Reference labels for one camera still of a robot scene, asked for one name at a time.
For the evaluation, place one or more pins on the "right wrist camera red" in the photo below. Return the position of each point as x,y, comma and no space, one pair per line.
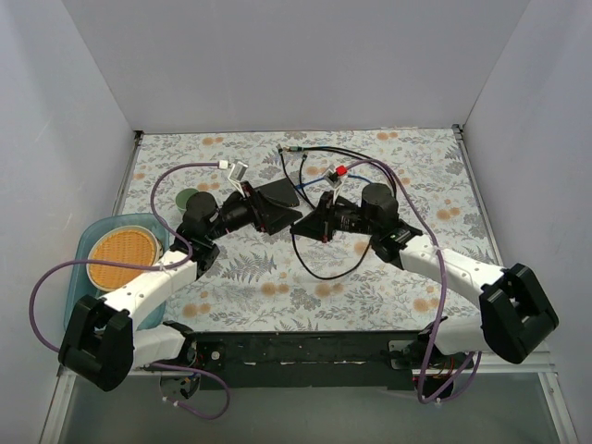
335,177

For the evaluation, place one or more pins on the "orange woven plate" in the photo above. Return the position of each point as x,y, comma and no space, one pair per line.
130,245

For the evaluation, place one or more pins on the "teal plastic tray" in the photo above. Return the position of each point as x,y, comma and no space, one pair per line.
80,284

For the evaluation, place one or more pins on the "floral table mat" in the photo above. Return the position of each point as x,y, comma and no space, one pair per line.
336,267

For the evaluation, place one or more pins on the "green cup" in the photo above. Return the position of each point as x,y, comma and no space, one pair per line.
182,199

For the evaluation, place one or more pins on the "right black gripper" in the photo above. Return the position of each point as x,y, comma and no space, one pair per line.
326,217

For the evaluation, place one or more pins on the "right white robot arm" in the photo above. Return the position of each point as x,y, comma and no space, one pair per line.
514,313

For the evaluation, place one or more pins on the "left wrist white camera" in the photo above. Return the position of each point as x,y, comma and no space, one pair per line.
235,175

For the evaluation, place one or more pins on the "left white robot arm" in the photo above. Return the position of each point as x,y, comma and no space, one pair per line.
104,340

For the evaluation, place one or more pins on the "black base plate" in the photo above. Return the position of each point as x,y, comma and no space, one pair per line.
313,359

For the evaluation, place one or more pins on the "black network switch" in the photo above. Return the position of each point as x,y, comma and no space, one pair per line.
280,192

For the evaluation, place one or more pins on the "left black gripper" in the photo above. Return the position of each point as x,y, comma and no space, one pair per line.
255,209

